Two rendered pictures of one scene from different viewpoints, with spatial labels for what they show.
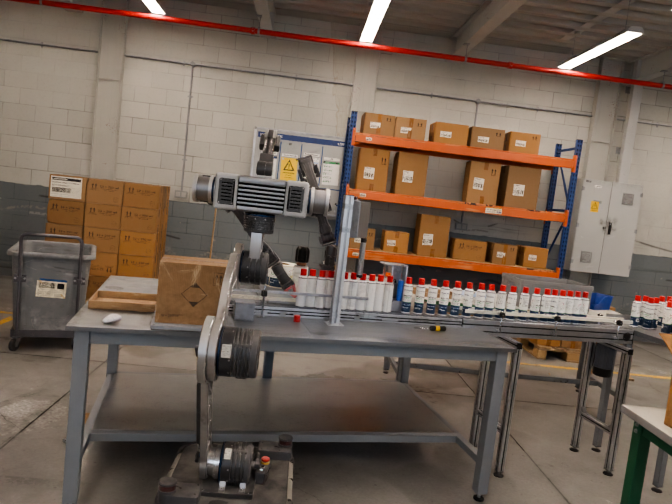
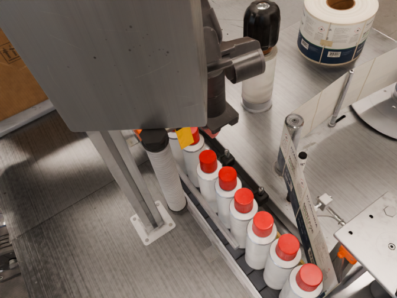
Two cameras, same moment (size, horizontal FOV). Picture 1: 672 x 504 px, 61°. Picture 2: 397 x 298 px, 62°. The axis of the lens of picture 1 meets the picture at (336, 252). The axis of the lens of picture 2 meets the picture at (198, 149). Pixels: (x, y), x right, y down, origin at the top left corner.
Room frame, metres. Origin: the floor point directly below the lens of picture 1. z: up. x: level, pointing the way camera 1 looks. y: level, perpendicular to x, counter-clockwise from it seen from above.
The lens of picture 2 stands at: (2.97, -0.39, 1.59)
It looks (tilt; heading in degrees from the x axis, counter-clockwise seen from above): 55 degrees down; 79
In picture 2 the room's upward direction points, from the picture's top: 10 degrees counter-clockwise
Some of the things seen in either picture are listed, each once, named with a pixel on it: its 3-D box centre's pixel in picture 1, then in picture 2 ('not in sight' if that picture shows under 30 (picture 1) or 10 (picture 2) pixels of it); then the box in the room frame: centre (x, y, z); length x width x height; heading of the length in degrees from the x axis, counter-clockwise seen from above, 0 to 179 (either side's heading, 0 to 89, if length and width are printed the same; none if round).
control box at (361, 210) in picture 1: (355, 218); (121, 38); (2.97, -0.08, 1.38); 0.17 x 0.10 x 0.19; 160
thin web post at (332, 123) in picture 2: not in sight; (340, 100); (3.42, 0.04, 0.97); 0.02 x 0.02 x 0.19
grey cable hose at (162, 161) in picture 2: (361, 257); (168, 176); (2.96, -0.14, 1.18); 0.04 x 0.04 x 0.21
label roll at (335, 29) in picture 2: (282, 274); (334, 24); (3.58, 0.32, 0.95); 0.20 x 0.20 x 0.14
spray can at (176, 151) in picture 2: (320, 289); (179, 144); (3.01, 0.06, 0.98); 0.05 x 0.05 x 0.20
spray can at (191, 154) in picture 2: (329, 289); (195, 156); (3.03, 0.01, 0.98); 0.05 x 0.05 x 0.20
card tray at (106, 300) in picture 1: (125, 301); not in sight; (2.77, 1.01, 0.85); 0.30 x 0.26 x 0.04; 105
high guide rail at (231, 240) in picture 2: (270, 291); (119, 91); (2.91, 0.32, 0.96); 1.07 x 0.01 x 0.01; 105
